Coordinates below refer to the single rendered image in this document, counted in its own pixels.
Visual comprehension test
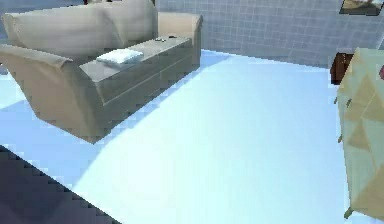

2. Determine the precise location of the white pillow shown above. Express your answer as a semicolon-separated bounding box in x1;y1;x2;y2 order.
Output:
95;48;145;66

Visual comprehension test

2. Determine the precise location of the beige sofa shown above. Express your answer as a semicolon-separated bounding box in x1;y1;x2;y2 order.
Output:
0;0;204;145

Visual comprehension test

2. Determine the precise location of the dark brown wooden furniture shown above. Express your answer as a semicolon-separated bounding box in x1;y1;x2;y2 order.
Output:
330;52;354;86

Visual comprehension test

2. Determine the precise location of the pale green patterned cabinet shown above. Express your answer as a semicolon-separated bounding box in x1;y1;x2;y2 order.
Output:
333;46;384;221

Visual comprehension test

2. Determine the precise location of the framed wall picture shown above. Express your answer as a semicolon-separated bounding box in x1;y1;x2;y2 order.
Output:
338;0;384;17

